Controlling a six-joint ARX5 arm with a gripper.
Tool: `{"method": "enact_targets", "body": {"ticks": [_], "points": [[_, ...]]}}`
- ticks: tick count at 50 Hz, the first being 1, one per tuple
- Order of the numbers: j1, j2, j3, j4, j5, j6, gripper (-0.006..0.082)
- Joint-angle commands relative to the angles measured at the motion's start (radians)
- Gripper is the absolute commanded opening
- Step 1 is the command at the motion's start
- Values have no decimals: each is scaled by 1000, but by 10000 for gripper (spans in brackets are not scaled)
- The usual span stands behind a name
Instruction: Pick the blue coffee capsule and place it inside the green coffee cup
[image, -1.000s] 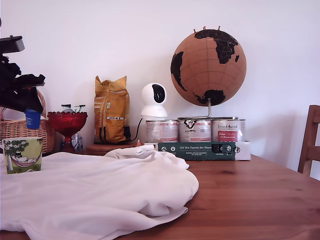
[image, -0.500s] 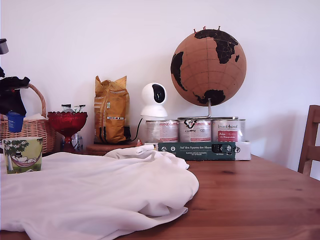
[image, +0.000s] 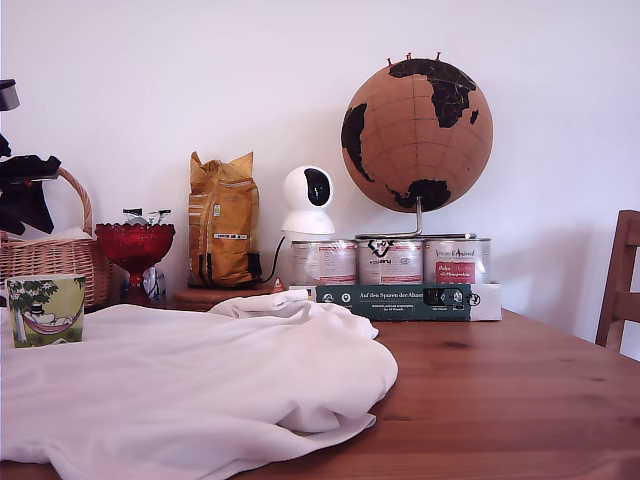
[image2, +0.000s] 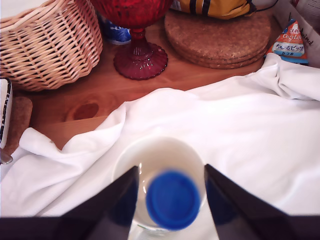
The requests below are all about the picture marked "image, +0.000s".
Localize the green illustrated coffee cup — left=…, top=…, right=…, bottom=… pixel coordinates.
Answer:
left=0, top=275, right=87, bottom=350

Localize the yellow coffee bag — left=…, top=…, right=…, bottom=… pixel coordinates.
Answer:
left=188, top=152, right=262, bottom=289

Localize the white paper in basket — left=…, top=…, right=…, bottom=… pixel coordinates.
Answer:
left=49, top=227, right=97, bottom=243

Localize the small printed plastic packet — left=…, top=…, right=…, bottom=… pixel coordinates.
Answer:
left=143, top=266, right=167, bottom=302

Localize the white cloth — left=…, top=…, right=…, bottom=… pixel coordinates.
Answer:
left=0, top=291, right=400, bottom=480

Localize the tin can with red label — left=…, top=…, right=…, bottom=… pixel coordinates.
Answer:
left=290, top=239, right=359, bottom=288

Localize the tin can with black logo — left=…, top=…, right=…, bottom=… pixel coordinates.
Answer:
left=357, top=238, right=425, bottom=287

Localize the green and white cardboard tray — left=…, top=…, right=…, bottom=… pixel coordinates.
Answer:
left=288, top=282, right=503, bottom=323

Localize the metal globe stand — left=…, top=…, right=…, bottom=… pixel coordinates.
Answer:
left=355, top=196, right=476, bottom=242

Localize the cork globe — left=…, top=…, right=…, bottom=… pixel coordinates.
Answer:
left=341, top=59, right=495, bottom=215

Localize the tin can with script label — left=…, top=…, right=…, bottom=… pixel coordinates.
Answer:
left=423, top=237, right=493, bottom=287

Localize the wooden chair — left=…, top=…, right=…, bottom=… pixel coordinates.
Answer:
left=594, top=210, right=640, bottom=359

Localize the wicker basket with handle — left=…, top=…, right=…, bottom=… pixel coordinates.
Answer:
left=0, top=167, right=115, bottom=307

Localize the red glass pedestal bowl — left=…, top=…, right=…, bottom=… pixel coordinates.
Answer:
left=94, top=223, right=177, bottom=302

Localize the black camera power cable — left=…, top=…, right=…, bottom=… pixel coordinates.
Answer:
left=260, top=236, right=287, bottom=284

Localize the white dome security camera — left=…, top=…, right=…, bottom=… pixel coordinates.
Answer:
left=280, top=166, right=337, bottom=238

